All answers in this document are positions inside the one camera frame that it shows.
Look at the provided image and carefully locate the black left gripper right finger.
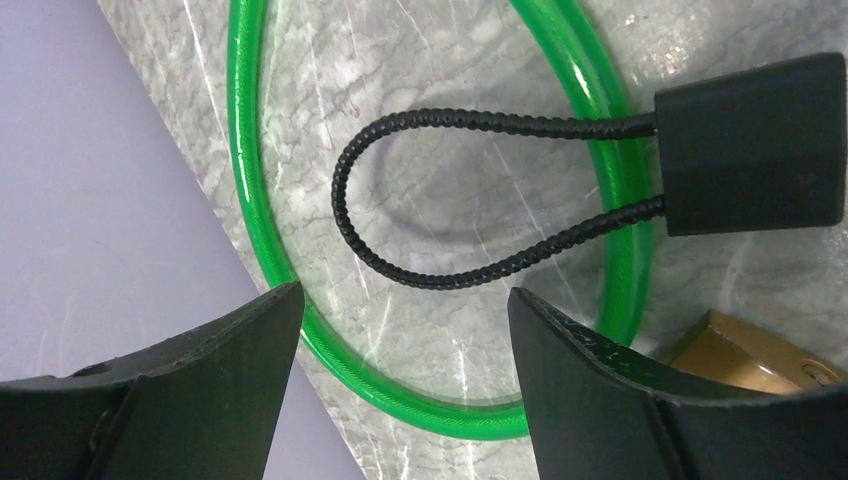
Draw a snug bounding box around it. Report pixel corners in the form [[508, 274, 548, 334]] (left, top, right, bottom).
[[508, 288, 847, 479]]

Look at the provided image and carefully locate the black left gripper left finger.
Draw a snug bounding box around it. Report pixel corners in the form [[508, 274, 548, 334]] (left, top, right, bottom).
[[1, 282, 305, 479]]

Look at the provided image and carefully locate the black cable padlock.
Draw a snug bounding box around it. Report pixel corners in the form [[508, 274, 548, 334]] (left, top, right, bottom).
[[331, 52, 847, 290]]

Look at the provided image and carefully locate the brass padlock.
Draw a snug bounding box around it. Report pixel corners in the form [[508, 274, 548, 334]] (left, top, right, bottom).
[[657, 310, 847, 395]]

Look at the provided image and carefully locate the green cable lock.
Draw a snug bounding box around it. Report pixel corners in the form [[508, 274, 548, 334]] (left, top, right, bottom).
[[227, 1, 662, 441]]

